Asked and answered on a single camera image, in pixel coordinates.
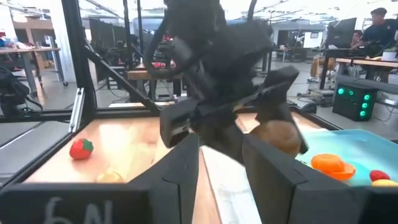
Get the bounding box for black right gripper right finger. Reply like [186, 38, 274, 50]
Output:
[242, 134, 398, 224]

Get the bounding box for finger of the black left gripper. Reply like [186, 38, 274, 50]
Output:
[198, 121, 246, 164]
[256, 88, 309, 156]

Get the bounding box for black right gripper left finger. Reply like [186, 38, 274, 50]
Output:
[0, 133, 200, 224]

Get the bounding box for brown toy kiwi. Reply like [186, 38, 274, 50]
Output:
[249, 119, 303, 159]

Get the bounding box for orange-red toy tomato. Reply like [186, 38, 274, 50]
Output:
[310, 153, 357, 181]

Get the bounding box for small red toy berry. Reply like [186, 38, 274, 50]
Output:
[369, 169, 391, 182]

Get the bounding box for yellow toy lemon green leaf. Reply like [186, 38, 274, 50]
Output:
[371, 179, 398, 188]

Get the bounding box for black rounded knob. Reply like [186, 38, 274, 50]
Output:
[299, 102, 318, 115]

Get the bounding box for tan toy potato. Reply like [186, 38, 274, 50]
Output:
[95, 169, 125, 184]

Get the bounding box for white checked cloth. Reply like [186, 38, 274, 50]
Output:
[200, 144, 264, 224]

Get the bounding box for squat red toy strawberry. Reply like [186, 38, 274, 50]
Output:
[68, 138, 95, 161]

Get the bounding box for computer tower green lights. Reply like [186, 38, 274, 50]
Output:
[331, 83, 379, 122]

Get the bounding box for teal translucent plastic container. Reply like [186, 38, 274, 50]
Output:
[295, 129, 398, 187]

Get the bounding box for small wooden side table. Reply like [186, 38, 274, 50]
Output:
[127, 70, 183, 102]

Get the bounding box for black computer monitor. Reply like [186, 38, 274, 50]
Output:
[326, 17, 358, 50]

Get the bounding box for wooden office table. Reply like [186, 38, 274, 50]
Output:
[335, 57, 398, 94]

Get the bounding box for person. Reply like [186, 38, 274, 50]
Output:
[349, 29, 364, 50]
[360, 7, 398, 58]

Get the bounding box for large black panel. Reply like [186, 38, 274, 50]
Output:
[89, 18, 128, 60]

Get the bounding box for long wooden workbench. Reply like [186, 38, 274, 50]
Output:
[0, 46, 68, 97]

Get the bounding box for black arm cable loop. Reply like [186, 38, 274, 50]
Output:
[142, 9, 187, 80]

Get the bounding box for silver frame bracket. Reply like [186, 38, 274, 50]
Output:
[68, 87, 85, 134]

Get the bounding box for black aluminium station frame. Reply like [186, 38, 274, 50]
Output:
[0, 0, 343, 187]

